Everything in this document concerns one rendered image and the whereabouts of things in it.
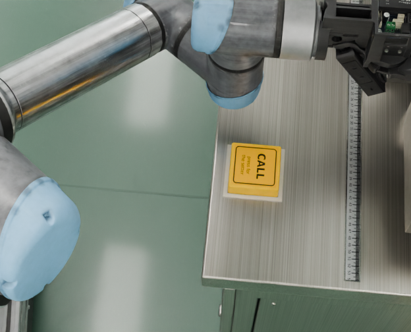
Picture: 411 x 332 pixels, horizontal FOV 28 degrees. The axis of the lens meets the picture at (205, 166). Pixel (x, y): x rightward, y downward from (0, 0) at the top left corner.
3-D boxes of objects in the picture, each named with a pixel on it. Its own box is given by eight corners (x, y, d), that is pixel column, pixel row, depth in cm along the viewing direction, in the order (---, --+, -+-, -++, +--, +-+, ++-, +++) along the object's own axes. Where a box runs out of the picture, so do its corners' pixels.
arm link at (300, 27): (277, 70, 104) (280, 18, 107) (314, 73, 104) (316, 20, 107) (282, 35, 97) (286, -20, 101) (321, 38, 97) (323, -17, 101)
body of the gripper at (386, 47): (425, 39, 95) (321, 31, 96) (409, 80, 103) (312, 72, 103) (424, -13, 99) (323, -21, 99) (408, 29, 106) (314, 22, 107)
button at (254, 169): (231, 149, 118) (232, 141, 116) (280, 153, 118) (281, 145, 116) (227, 193, 115) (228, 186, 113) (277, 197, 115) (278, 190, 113)
